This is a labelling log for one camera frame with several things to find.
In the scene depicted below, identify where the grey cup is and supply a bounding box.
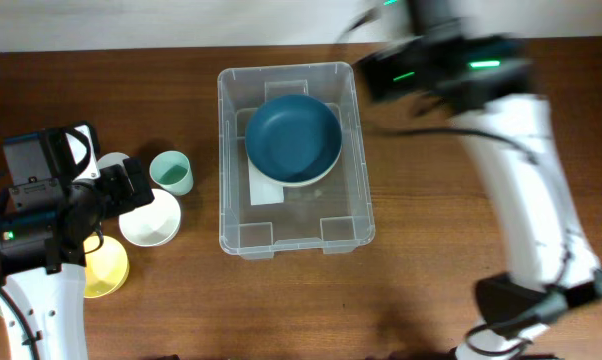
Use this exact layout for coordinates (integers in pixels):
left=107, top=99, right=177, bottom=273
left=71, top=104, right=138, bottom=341
left=97, top=152, right=129, bottom=169

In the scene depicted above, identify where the mint green cup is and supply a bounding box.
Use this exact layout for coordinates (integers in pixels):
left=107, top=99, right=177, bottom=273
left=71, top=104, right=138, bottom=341
left=149, top=150, right=194, bottom=196

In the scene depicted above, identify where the dark blue plate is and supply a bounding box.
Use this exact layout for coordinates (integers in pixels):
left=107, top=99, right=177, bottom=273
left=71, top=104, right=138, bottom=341
left=245, top=94, right=343, bottom=182

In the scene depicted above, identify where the cream plate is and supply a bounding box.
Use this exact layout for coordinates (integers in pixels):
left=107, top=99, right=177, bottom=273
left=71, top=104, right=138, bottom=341
left=246, top=151, right=342, bottom=188

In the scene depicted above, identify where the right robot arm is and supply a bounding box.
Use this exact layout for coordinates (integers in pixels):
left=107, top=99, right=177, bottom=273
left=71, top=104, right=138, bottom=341
left=358, top=1, right=602, bottom=359

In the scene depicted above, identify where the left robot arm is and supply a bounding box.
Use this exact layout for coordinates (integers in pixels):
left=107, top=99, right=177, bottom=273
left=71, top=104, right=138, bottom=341
left=0, top=122, right=154, bottom=359

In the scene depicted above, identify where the white bowl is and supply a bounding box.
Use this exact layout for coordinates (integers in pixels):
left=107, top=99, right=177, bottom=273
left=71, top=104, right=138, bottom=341
left=119, top=189, right=182, bottom=247

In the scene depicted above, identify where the yellow bowl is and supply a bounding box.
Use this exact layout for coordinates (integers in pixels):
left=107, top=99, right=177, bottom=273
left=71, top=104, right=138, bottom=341
left=84, top=234, right=130, bottom=299

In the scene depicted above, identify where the white label inside bin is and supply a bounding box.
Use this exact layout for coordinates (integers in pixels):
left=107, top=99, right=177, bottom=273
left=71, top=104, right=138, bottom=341
left=248, top=161, right=284, bottom=206

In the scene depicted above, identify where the clear plastic storage bin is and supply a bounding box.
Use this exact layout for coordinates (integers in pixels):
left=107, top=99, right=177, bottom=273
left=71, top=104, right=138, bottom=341
left=217, top=62, right=375, bottom=260

